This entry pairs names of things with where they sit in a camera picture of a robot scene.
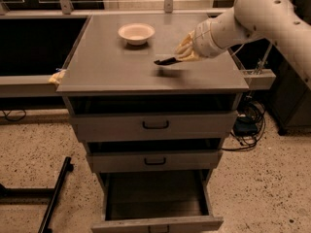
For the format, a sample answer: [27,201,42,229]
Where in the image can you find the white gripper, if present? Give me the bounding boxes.
[175,18,225,62]

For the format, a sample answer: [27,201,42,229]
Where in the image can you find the black rxbar chocolate bar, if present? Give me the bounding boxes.
[154,57,182,66]

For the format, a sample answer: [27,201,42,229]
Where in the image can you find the top grey drawer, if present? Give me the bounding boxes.
[70,111,237,142]

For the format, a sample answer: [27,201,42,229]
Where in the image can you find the grey drawer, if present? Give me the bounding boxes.
[91,170,224,233]
[70,111,237,142]
[86,150,223,173]

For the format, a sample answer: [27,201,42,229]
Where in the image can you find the grey drawer cabinet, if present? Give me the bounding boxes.
[56,13,250,233]

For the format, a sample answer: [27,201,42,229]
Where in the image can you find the middle grey drawer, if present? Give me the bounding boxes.
[86,150,223,173]

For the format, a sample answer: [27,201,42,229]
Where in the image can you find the bottom grey drawer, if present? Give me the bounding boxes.
[91,170,224,233]

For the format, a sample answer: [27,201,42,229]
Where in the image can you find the white bowl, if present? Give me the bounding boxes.
[118,23,156,46]

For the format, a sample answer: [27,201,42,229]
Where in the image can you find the thin metal rod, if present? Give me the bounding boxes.
[254,44,273,75]

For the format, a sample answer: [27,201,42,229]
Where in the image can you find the dark grey cabinet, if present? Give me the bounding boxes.
[264,48,311,135]

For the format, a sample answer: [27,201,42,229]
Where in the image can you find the yellow tape wad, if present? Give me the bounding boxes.
[49,70,66,85]

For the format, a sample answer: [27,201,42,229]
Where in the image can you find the black metal stand base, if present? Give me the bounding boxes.
[0,157,74,233]

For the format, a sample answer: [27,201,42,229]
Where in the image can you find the white power cable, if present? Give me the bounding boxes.
[230,44,245,58]

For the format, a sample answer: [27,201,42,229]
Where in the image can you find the black floor cables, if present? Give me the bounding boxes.
[222,99,267,152]

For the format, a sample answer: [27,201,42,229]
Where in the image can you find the black cable on left floor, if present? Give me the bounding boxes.
[1,109,27,122]

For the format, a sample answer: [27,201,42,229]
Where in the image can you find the grey metal rail frame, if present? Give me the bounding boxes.
[0,0,297,99]

